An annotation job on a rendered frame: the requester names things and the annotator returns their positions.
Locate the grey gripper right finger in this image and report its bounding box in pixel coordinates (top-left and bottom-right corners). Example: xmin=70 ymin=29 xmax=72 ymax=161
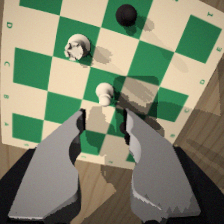
xmin=123 ymin=108 xmax=224 ymax=224

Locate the black pawn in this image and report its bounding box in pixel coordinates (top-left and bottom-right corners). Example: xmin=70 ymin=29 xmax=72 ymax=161
xmin=119 ymin=122 xmax=130 ymax=145
xmin=116 ymin=4 xmax=137 ymax=26

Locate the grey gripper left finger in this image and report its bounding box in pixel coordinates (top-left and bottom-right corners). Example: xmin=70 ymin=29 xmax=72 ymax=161
xmin=0 ymin=108 xmax=86 ymax=224

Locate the green and cream chessboard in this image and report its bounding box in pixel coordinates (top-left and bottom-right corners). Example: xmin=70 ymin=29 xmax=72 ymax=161
xmin=0 ymin=0 xmax=224 ymax=170

